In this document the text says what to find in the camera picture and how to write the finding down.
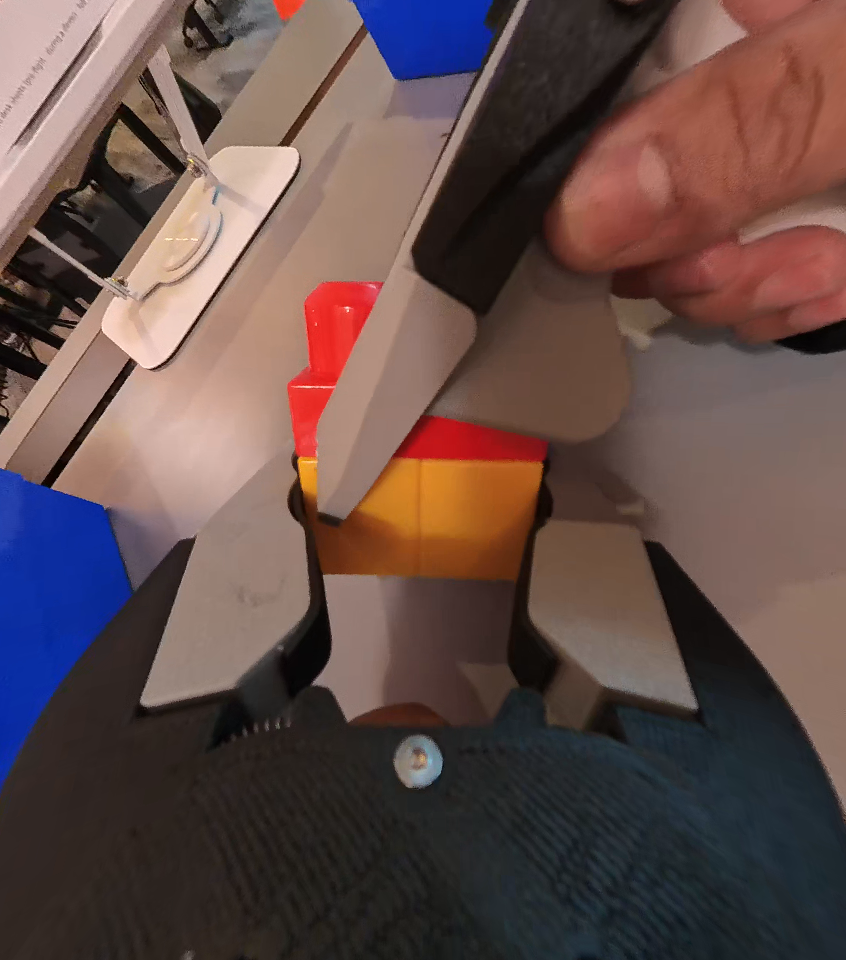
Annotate yellow toy block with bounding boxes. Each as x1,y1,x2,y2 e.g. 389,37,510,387
298,454,548,583

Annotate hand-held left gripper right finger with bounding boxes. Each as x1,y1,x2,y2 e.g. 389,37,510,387
509,478,699,734

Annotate grey desk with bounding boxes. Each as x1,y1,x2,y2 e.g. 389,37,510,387
0,0,846,834

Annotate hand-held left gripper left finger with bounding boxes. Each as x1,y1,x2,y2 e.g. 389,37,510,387
139,450,334,711

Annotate blue plastic bin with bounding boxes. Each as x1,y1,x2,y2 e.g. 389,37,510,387
351,0,496,81
0,448,133,909

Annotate white sign stand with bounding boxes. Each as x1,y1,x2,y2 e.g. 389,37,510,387
0,0,301,373

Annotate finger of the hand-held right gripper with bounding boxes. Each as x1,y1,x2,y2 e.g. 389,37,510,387
429,238,635,445
315,0,528,526

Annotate red two-stud toy block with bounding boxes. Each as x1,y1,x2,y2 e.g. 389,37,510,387
287,280,550,463

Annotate person's right hand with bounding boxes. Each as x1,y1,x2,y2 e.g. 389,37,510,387
545,0,846,346

